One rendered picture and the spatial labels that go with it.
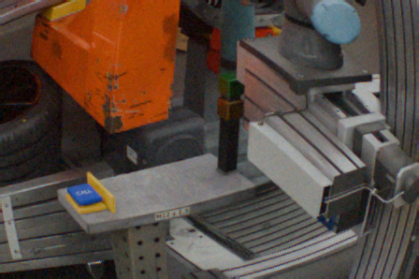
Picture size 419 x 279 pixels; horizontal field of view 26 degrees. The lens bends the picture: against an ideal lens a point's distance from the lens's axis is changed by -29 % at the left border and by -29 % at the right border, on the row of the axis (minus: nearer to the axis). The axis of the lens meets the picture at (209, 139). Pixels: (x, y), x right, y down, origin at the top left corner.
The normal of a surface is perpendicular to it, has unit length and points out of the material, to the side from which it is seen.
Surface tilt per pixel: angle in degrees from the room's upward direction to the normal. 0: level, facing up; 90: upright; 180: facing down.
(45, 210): 90
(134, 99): 90
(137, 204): 0
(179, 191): 0
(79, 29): 90
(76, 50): 90
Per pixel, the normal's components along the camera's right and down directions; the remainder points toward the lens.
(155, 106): 0.55, 0.39
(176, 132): 0.52, 0.01
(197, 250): 0.04, -0.90
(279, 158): -0.89, 0.17
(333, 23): 0.21, 0.55
